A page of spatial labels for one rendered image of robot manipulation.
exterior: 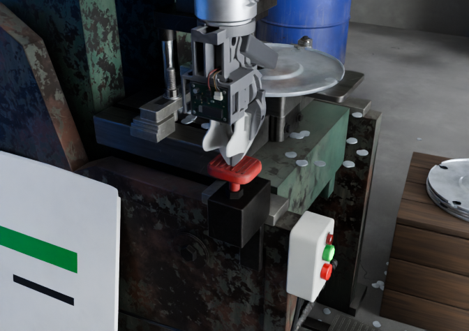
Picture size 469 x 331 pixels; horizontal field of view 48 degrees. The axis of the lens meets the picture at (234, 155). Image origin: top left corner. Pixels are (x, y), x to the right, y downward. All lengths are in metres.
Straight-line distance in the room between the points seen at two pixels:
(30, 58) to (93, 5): 0.16
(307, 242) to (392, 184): 1.41
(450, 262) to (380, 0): 3.20
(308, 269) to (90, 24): 0.60
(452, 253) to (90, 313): 0.89
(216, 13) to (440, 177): 1.06
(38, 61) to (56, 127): 0.13
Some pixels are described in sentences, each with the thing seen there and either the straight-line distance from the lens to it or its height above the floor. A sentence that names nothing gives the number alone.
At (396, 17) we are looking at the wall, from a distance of 4.43.
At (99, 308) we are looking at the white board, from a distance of 1.21.
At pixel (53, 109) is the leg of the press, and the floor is 0.71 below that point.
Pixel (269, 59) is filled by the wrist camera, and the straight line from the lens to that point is 0.73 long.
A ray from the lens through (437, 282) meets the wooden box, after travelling 1.51.
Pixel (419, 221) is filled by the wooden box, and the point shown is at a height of 0.35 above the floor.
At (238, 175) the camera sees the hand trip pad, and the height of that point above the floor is 0.76.
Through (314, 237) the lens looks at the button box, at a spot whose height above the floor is 0.63.
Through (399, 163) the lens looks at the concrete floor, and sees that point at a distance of 2.38.
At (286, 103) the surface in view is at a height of 0.73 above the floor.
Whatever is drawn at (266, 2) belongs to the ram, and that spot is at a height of 0.91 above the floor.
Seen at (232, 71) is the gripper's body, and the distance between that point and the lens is 0.66.
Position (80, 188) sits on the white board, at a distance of 1.11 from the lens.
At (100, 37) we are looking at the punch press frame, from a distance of 1.08.
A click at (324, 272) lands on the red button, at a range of 0.90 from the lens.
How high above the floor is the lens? 1.14
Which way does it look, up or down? 29 degrees down
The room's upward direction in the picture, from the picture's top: straight up
